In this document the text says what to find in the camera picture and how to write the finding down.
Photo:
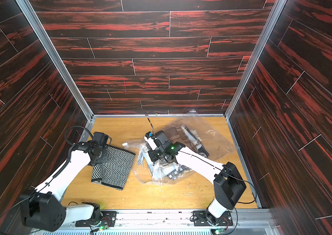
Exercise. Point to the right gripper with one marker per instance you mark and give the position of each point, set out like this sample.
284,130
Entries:
156,140

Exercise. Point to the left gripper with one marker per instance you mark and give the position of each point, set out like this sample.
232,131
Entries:
105,152

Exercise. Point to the black white chevron scarf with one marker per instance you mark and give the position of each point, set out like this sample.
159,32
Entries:
115,171

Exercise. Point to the clear plastic vacuum bag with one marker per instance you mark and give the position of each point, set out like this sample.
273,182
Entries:
217,145

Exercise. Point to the brown plaid fringed scarf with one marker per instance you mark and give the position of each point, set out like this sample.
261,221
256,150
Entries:
189,138

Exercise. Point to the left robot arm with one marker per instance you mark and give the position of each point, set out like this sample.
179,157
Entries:
42,208

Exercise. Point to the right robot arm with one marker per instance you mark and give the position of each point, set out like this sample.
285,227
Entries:
226,179

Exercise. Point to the black white smiley scarf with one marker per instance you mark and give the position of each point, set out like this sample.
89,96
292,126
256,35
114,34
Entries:
178,172

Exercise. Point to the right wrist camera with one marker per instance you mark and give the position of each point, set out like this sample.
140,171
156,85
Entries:
150,140

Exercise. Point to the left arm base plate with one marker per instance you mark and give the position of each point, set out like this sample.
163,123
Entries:
104,220

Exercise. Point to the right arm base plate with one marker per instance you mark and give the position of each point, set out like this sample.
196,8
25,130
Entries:
205,218

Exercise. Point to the aluminium front rail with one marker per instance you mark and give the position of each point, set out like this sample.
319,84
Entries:
177,222

